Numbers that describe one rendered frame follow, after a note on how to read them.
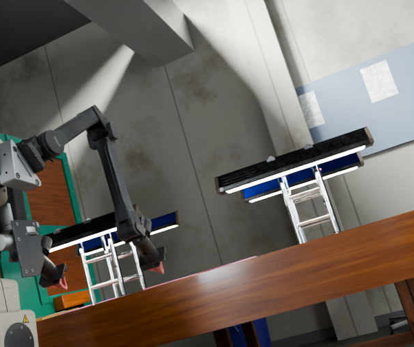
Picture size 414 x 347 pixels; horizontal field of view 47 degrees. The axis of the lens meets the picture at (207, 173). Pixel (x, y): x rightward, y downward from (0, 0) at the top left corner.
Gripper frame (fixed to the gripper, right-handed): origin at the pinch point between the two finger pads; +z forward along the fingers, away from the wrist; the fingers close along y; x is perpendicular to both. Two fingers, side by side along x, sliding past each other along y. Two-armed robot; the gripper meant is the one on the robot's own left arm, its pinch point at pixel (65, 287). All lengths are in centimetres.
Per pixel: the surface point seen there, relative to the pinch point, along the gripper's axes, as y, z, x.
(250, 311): -70, 6, 29
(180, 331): -45, 6, 29
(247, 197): -67, 41, -61
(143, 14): -23, -7, -238
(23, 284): 50, 27, -37
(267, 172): -86, -1, -25
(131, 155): 52, 111, -247
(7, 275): 49, 14, -34
